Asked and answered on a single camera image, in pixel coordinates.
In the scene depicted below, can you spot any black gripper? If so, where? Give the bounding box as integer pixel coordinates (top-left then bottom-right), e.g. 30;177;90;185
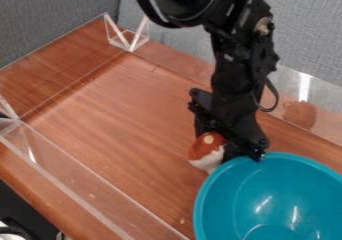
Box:
189;74;270;162

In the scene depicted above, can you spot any black and white corner object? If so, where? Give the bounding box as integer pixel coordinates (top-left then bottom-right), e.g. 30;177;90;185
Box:
0;180;74;240

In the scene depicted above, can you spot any blue plastic bowl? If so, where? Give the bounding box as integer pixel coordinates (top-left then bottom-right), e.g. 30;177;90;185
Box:
193;152;342;240

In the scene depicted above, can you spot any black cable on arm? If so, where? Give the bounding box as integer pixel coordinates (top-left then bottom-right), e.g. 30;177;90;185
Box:
253;77;281;113

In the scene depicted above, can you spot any clear acrylic back barrier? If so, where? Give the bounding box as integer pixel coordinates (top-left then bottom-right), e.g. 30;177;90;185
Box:
103;12;342;148

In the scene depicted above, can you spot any red and white toy mushroom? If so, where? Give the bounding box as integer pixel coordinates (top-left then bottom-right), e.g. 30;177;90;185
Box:
189;131;228;174

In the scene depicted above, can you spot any clear acrylic front barrier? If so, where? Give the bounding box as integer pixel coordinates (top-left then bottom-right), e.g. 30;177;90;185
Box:
0;96;190;240

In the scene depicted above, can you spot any clear acrylic barrier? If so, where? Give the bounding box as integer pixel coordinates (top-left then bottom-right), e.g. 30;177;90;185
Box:
0;96;190;240
103;12;342;148

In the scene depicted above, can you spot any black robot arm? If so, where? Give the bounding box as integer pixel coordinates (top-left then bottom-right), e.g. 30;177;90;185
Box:
137;0;280;161

